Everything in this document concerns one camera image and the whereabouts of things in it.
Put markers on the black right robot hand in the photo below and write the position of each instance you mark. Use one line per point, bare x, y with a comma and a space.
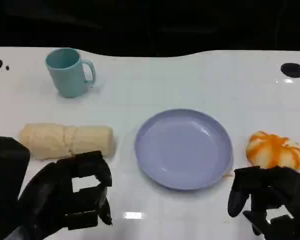
285, 190

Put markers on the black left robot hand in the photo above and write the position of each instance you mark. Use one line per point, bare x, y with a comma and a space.
50, 195

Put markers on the beige towel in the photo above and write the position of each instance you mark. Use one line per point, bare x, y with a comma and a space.
52, 142

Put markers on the orange and white bread roll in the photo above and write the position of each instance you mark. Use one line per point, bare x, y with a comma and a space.
275, 150

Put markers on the lilac plate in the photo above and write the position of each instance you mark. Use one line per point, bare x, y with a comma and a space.
182, 150

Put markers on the pale green mug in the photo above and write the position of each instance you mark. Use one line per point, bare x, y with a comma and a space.
67, 77

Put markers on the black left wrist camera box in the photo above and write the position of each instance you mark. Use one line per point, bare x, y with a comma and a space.
5, 165

